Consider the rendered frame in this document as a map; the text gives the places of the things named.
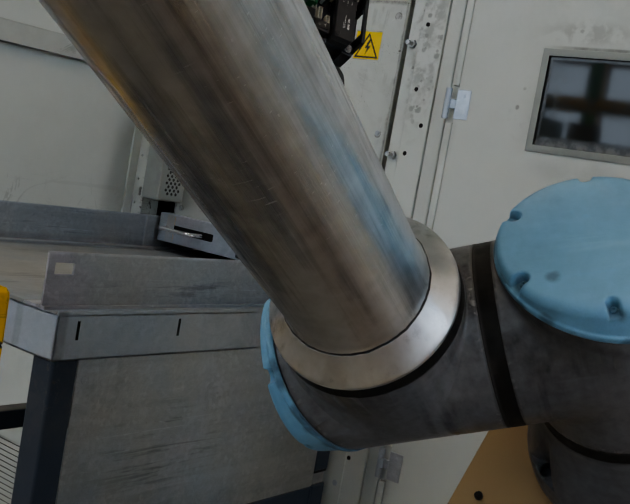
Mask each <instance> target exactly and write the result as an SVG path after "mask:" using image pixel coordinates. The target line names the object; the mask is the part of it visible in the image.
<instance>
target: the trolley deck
mask: <svg viewBox="0 0 630 504"><path fill-rule="evenodd" d="M49 251H63V252H83V253H104V254H124V255H145V256H165V257H177V256H173V255H169V254H166V253H162V252H158V251H154V250H145V249H128V248H110V247H92V246H74V245H56V244H38V243H21V242H3V241H0V285H1V286H4V287H6V288H7V289H8V291H9V292H10V295H9V305H8V312H7V318H6V325H5V331H4V338H3V343H6V344H8V345H11V346H13V347H16V348H18V349H20V350H23V351H25V352H28V353H30V354H33V355H35V356H38V357H40V358H43V359H45V360H48V361H50V362H59V361H74V360H89V359H103V358H118V357H133V356H148V355H163V354H177V353H192V352H207V351H222V350H236V349H251V348H261V345H260V325H261V316H262V311H263V307H223V308H144V309H66V310H43V309H41V308H38V307H35V306H32V305H29V304H27V303H24V299H41V298H42V291H43V285H44V278H45V272H46V265H47V259H48V252H49ZM73 264H74V263H57V262H56V265H55V272H54V274H72V271H73Z"/></svg>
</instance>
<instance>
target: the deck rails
mask: <svg viewBox="0 0 630 504"><path fill-rule="evenodd" d="M146 220H147V214H137V213H127V212H117V211H106V210H96V209H86V208H76V207H65V206H55V205H45V204H34V203H24V202H14V201H3V200H0V241H3V242H21V243H38V244H56V245H74V246H92V247H110V248H128V249H145V250H153V248H151V247H147V246H143V245H142V244H143V238H144V232H145V226H146ZM56 262H57V263H74V264H73V271H72V274H54V272H55V265H56ZM267 300H269V297H268V295H267V294H266V293H265V291H264V290H263V289H262V288H261V286H260V285H259V284H258V282H257V281H256V280H255V279H254V277H253V276H252V275H251V273H250V272H249V271H248V270H247V268H246V267H245V266H244V264H243V263H242V262H241V261H240V260H226V259H206V258H185V257H165V256H145V255H124V254H104V253H83V252H63V251H49V252H48V259H47V265H46V272H45V278H44V285H43V291H42V298H41V299H24V303H27V304H29V305H32V306H35V307H38V308H41V309H43V310H66V309H144V308H223V307H264V304H265V302H266V301H267Z"/></svg>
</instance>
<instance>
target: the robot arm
mask: <svg viewBox="0 0 630 504"><path fill-rule="evenodd" d="M38 1H39V2H40V3H41V5H42V6H43V7H44V8H45V10H46V11H47V12H48V14H49V15H50V16H51V17H52V19H53V20H54V21H55V23H56V24H57V25H58V26H59V28H60V29H61V30H62V32H63V33H64V34H65V35H66V37H67V38H68V39H69V41H70V42H71V43H72V44H73V46H74V47H75V48H76V50H77V51H78V52H79V53H80V55H81V56H82V57H83V59H84V60H85V61H86V62H87V64H88V65H89V66H90V68H91V69H92V70H93V71H94V73H95V74H96V75H97V77H98V78H99V79H100V80H101V82H102V83H103V84H104V86H105V87H106V88H107V89H108V91H109V92H110V93H111V95H112V96H113V97H114V98H115V100H116V101H117V102H118V104H119V105H120V106H121V107H122V109H123V110H124V111H125V113H126V114H127V115H128V117H129V118H130V119H131V120H132V122H133V123H134V124H135V126H136V127H137V128H138V129H139V131H140V132H141V133H142V135H143V136H144V137H145V138H146V140H147V141H148V142H149V144H150V145H151V146H152V147H153V149H154V150H155V151H156V153H157V154H158V155H159V156H160V158H161V159H162V160H163V162H164V163H165V164H166V165H167V167H168V168H169V169H170V171H171V172H172V173H173V174H174V176H175V177H176V178H177V180H178V181H179V182H180V183H181V185H182V186H183V187H184V189H185V190H186V191H187V192H188V194H189V195H190V196H191V198H192V199H193V200H194V201H195V203H196V204H197V205H198V207H199V208H200V209H201V210H202V212H203V213H204V214H205V216H206V217H207V218H208V219H209V221H210V222H211V223H212V225H213V226H214V227H215V228H216V230H217V231H218V232H219V234H220V235H221V236H222V237H223V239H224V240H225V241H226V243H227V244H228V245H229V246H230V248H231V249H232V250H233V252H234V253H235V254H236V255H237V257H238V258H239V259H240V261H241V262H242V263H243V264H244V266H245V267H246V268H247V270H248V271H249V272H250V273H251V275H252V276H253V277H254V279H255V280H256V281H257V282H258V284H259V285H260V286H261V288H262V289H263V290H264V291H265V293H266V294H267V295H268V297H269V300H267V301H266V302H265V304H264V307H263V311H262V316H261V325H260V345H261V356H262V363H263V368H264V369H266V370H268V372H269V374H270V383H269V384H268V389H269V392H270V395H271V398H272V401H273V403H274V405H275V408H276V410H277V412H278V414H279V416H280V418H281V420H282V422H283V423H284V425H285V427H286V428H287V429H288V431H289V432H290V434H291V435H292V436H293V437H294V438H295V439H296V440H297V441H298V442H300V443H302V444H303V445H304V446H305V447H307V448H309V449H312V450H316V451H336V450H340V451H345V452H353V451H359V450H362V449H365V448H370V447H377V446H384V445H391V444H398V443H405V442H412V441H419V440H426V439H433V438H440V437H447V436H454V435H461V434H468V433H475V432H482V431H489V430H496V429H503V428H511V427H518V426H525V425H528V433H527V441H528V451H529V456H530V460H531V463H532V467H533V470H534V473H535V476H536V478H537V481H538V483H539V485H540V487H541V488H542V490H543V492H544V493H545V495H546V496H547V497H548V499H549V500H550V501H551V502H552V503H553V504H630V180H629V179H623V178H616V177H592V178H591V180H590V181H586V182H580V181H579V180H578V179H571V180H566V181H562V182H559V183H555V184H553V185H550V186H547V187H545V188H543V189H540V190H538V191H536V192H534V193H533V194H531V195H529V196H528V197H526V198H525V199H523V200H522V201H521V202H520V203H518V204H517V205H516V206H515V207H514V208H513V209H512V210H511V211H510V217H509V219H508V220H507V221H504V222H502V224H501V226H500V228H499V230H498V233H497V236H496V239H495V240H492V241H489V242H484V243H478V244H472V245H467V246H461V247H456V248H451V249H449V248H448V246H447V245H446V244H445V242H444V241H443V240H442V239H441V238H440V237H439V236H438V235H437V234H436V233H435V232H434V231H433V230H431V229H430V228H429V227H427V226H426V225H424V224H422V223H420V222H418V221H416V220H414V219H411V218H408V217H406V216H405V214H404V212H403V210H402V208H401V206H400V204H399V201H398V199H397V197H396V195H395V193H394V191H393V189H392V187H391V184H390V182H389V180H388V178H387V176H386V174H385V172H384V170H383V167H382V165H381V163H380V161H379V159H378V157H377V155H376V152H375V150H374V148H373V146H372V144H371V142H370V140H369V138H368V135H367V133H366V131H365V129H364V127H363V125H362V123H361V121H360V118H359V116H358V114H357V112H356V110H355V108H354V106H353V104H352V101H351V99H350V97H349V95H348V93H347V91H346V89H345V86H344V75H343V73H342V71H341V70H340V68H339V67H341V66H342V65H344V64H345V63H346V62H347V61H348V60H349V59H350V58H351V56H352V55H353V54H354V53H355V52H356V51H357V50H358V49H359V48H360V47H361V46H363V45H364V42H365V34H366V26H367V17H368V9H369V0H360V1H359V2H358V0H38ZM362 15H363V18H362V26H361V34H360V35H359V36H358V37H357V38H356V39H355V33H356V25H357V20H358V19H359V18H360V17H361V16H362Z"/></svg>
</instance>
